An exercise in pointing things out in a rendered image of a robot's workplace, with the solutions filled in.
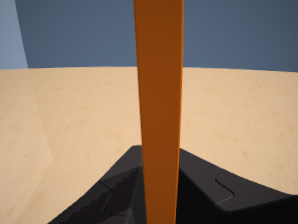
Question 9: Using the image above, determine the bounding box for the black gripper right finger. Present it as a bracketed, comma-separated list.
[176, 148, 298, 224]

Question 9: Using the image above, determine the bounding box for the orange bar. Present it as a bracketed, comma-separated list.
[133, 0, 184, 224]

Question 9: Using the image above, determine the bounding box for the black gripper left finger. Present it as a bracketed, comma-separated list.
[47, 144, 146, 224]

